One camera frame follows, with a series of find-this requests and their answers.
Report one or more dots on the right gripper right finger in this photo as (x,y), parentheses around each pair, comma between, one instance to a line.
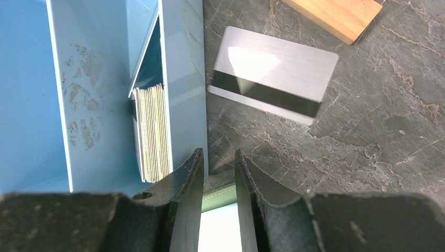
(273,217)

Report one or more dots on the blue three-compartment organizer tray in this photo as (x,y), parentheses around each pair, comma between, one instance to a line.
(67,68)

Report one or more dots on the small wooden block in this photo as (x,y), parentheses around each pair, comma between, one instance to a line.
(346,20)

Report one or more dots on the stack of credit cards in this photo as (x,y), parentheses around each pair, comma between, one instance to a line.
(150,132)

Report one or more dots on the green card holder wallet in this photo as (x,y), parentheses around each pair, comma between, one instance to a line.
(219,223)

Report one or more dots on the silver magnetic stripe card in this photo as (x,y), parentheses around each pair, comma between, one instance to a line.
(272,74)

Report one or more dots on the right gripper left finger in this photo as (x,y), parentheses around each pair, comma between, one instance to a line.
(163,217)

